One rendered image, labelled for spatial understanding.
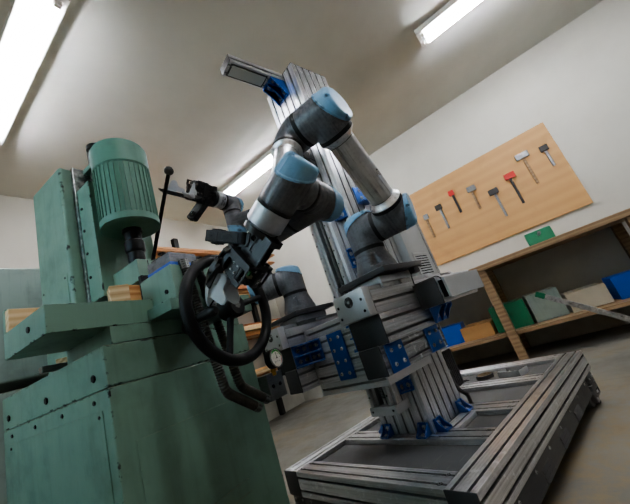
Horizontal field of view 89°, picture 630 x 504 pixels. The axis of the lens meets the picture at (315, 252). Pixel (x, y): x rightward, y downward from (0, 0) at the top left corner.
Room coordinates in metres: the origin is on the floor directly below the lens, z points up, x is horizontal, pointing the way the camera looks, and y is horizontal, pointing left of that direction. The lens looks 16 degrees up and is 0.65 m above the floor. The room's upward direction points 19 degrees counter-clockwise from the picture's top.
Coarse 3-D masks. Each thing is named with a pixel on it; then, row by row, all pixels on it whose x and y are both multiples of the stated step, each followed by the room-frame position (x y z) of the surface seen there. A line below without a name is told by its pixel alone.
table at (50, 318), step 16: (48, 304) 0.60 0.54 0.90; (64, 304) 0.63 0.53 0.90; (80, 304) 0.65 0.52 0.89; (96, 304) 0.68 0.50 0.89; (112, 304) 0.71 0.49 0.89; (128, 304) 0.74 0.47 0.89; (144, 304) 0.78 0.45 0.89; (160, 304) 0.75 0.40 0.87; (176, 304) 0.75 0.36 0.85; (32, 320) 0.62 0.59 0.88; (48, 320) 0.60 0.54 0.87; (64, 320) 0.62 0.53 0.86; (80, 320) 0.65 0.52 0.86; (96, 320) 0.68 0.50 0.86; (112, 320) 0.71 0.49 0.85; (128, 320) 0.74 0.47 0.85; (144, 320) 0.77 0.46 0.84; (160, 320) 0.81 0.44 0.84; (16, 336) 0.66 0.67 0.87; (32, 336) 0.62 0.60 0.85; (48, 336) 0.62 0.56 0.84; (64, 336) 0.66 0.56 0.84; (80, 336) 0.70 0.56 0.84; (16, 352) 0.66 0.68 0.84; (32, 352) 0.69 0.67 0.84; (48, 352) 0.74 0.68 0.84
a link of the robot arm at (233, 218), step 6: (228, 210) 1.25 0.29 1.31; (234, 210) 1.26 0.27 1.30; (240, 210) 1.29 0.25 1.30; (246, 210) 1.26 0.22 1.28; (228, 216) 1.25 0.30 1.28; (234, 216) 1.25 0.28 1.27; (240, 216) 1.25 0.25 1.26; (246, 216) 1.25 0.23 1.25; (228, 222) 1.26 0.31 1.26; (234, 222) 1.25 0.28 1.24; (240, 222) 1.26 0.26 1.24; (228, 228) 1.27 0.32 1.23; (234, 228) 1.25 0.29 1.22; (240, 228) 1.26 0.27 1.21
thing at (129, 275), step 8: (128, 264) 0.92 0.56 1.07; (136, 264) 0.90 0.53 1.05; (144, 264) 0.92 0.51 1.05; (120, 272) 0.94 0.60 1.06; (128, 272) 0.92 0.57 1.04; (136, 272) 0.90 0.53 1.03; (144, 272) 0.91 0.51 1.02; (120, 280) 0.94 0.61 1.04; (128, 280) 0.92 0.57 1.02; (136, 280) 0.91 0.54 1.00
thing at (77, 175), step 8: (72, 168) 0.96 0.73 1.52; (72, 176) 0.96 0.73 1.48; (80, 176) 0.98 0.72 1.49; (88, 176) 1.00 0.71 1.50; (72, 184) 0.96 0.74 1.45; (80, 184) 0.98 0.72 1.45; (80, 224) 0.96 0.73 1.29; (80, 232) 0.96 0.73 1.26; (80, 240) 0.96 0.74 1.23; (80, 248) 0.96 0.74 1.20; (88, 280) 0.96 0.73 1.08; (88, 288) 0.96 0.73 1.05; (88, 296) 0.96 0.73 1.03
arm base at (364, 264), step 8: (368, 248) 1.09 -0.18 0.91; (376, 248) 1.09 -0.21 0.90; (384, 248) 1.11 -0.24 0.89; (360, 256) 1.11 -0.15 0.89; (368, 256) 1.09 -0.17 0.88; (376, 256) 1.08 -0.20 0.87; (384, 256) 1.09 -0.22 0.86; (360, 264) 1.11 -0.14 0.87; (368, 264) 1.08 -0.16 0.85; (376, 264) 1.07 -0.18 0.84; (384, 264) 1.07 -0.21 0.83; (360, 272) 1.11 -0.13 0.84; (368, 272) 1.08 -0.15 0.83
